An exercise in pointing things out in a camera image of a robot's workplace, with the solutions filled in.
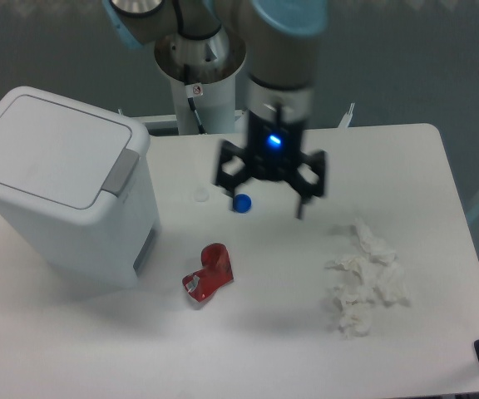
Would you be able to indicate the white trash can lid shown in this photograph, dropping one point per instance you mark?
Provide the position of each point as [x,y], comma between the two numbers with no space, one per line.
[56,149]

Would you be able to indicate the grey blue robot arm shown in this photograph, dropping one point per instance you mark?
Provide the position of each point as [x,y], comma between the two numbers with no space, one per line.
[277,41]

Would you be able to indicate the crumpled white tissue paper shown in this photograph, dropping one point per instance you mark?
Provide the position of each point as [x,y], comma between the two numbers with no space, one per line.
[372,275]

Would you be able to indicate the crushed red can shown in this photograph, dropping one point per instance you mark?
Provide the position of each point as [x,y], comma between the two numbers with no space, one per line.
[214,273]

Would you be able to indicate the white trash can body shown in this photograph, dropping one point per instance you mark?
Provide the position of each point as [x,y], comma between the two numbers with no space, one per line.
[109,240]

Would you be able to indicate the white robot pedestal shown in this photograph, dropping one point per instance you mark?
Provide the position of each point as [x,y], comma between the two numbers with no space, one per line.
[204,104]

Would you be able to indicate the white table bracket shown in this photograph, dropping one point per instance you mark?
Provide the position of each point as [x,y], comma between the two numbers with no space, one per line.
[346,120]
[241,120]

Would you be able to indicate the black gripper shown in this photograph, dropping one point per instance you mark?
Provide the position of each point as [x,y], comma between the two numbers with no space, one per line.
[273,153]

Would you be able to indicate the blue bottle cap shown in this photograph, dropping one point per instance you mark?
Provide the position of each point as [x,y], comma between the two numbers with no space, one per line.
[241,203]

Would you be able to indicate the white table bracket right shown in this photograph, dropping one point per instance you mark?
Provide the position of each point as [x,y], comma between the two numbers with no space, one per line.
[346,120]

